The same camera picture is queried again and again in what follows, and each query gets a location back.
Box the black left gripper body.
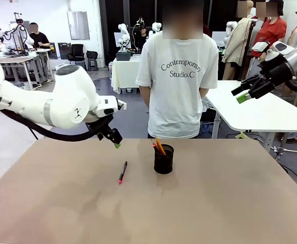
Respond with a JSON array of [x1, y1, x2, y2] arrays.
[[86, 115, 114, 136]]

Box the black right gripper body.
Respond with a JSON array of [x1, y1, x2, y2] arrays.
[[258, 54, 295, 89]]

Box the yellow pencil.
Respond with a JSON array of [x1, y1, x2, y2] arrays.
[[155, 137, 167, 156]]

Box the man's right forearm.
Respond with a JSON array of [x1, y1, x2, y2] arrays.
[[139, 85, 152, 108]]

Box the black pen with red cap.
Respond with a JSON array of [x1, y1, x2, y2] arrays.
[[117, 161, 128, 185]]

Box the black mesh pen holder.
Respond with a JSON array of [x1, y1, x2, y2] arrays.
[[153, 144, 175, 175]]

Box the person in beige coat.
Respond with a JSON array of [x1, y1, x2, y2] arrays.
[[221, 0, 255, 81]]

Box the table with white cloth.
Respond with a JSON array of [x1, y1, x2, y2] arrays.
[[111, 54, 143, 95]]

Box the black stool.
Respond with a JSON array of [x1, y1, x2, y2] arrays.
[[86, 50, 100, 72]]

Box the man in white t-shirt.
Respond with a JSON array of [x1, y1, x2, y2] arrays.
[[135, 0, 219, 139]]

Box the grey box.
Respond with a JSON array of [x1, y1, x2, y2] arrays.
[[116, 52, 131, 62]]

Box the black office chair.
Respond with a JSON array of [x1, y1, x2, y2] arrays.
[[67, 44, 86, 63]]

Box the seated person in dark clothes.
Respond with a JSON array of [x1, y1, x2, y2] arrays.
[[137, 27, 149, 49]]

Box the grey workshop desk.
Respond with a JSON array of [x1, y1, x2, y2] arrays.
[[0, 48, 54, 90]]

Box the man in black shirt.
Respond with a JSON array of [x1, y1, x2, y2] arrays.
[[28, 22, 51, 49]]

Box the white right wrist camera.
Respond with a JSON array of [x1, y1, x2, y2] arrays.
[[251, 41, 271, 53]]

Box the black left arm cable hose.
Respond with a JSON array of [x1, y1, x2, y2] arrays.
[[0, 108, 98, 142]]

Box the grey wall panel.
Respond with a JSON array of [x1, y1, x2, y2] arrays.
[[67, 11, 91, 41]]

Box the white robot with black cables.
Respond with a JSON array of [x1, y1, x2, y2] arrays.
[[3, 12, 35, 55]]

